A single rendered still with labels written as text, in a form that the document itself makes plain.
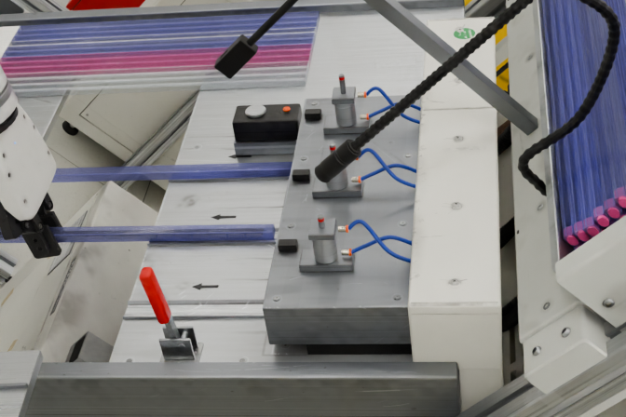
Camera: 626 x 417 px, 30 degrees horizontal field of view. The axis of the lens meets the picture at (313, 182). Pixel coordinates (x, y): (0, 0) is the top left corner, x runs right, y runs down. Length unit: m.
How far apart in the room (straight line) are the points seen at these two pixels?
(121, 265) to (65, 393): 0.66
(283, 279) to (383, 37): 0.53
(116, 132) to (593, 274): 1.96
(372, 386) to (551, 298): 0.18
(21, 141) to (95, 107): 1.53
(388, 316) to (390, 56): 0.52
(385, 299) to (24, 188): 0.39
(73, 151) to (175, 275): 1.65
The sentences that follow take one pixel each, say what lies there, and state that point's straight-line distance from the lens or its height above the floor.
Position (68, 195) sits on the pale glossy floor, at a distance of 2.75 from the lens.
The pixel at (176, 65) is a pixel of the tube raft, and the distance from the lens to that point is 1.52.
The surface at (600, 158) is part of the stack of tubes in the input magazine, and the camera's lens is 1.03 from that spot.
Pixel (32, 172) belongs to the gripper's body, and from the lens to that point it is 1.24.
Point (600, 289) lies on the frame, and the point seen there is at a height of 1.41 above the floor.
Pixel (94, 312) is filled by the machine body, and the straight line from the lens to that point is 1.70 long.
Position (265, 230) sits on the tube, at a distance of 1.22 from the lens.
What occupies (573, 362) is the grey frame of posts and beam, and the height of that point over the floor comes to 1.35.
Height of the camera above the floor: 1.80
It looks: 32 degrees down
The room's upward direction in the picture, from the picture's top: 49 degrees clockwise
